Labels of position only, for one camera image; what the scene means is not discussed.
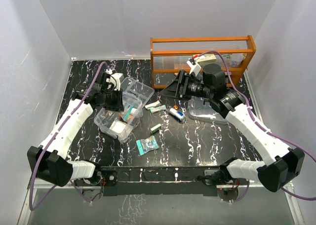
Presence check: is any purple cable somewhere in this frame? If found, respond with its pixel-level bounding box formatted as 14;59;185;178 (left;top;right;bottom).
29;61;109;211
197;50;316;201

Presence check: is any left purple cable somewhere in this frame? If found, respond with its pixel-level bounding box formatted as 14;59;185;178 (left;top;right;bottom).
29;61;109;211

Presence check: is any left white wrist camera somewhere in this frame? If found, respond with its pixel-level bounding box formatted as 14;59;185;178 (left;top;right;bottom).
106;73;124;91

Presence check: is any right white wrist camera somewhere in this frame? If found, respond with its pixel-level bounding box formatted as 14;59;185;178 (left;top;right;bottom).
187;58;201;76

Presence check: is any teal tape packet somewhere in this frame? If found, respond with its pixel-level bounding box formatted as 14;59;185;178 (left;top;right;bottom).
122;105;137;117

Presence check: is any beige medicine box on shelf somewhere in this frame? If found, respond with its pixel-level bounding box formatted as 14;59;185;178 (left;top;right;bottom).
196;53;217;66

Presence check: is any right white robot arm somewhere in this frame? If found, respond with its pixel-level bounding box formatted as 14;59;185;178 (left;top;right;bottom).
160;64;305;192

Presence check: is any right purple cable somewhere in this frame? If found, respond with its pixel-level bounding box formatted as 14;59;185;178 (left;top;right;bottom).
197;50;316;201

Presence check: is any white blue cylinder bottle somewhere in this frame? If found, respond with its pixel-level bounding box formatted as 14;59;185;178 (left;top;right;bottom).
168;108;185;122

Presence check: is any white green sachet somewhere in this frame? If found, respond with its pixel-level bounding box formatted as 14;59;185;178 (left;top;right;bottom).
145;101;161;110

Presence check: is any small green medicine box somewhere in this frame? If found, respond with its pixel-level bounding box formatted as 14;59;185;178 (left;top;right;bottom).
150;124;161;134

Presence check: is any brown medicine bottle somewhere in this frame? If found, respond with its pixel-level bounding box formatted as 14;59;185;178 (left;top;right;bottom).
118;113;132;123

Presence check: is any teal packet near front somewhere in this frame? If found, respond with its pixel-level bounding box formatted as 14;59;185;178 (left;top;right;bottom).
136;136;159;155

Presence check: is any white teal sachet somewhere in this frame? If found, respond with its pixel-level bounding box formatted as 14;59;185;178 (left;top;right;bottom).
150;105;166;113

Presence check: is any orange wooden shelf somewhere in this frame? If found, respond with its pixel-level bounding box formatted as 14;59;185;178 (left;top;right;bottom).
150;35;256;89

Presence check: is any clear plastic tray insert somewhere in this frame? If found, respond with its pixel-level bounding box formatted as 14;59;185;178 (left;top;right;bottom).
121;77;155;107

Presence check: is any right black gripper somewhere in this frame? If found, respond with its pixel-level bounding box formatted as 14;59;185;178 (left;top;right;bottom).
160;71;213;102

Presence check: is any clear kit lid black handle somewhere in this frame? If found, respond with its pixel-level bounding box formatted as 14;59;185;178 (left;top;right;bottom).
188;96;228;124

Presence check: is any white blue gauze packet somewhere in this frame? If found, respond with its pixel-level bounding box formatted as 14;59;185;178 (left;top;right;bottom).
109;120;126;134

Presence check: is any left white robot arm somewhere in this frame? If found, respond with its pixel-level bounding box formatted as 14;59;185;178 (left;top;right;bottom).
27;71;123;187

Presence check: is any clear plastic medicine kit box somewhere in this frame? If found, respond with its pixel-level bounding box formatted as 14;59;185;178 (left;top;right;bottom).
94;93;143;143

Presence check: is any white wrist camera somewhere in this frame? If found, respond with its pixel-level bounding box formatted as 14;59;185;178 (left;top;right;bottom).
106;73;124;91
187;58;201;76

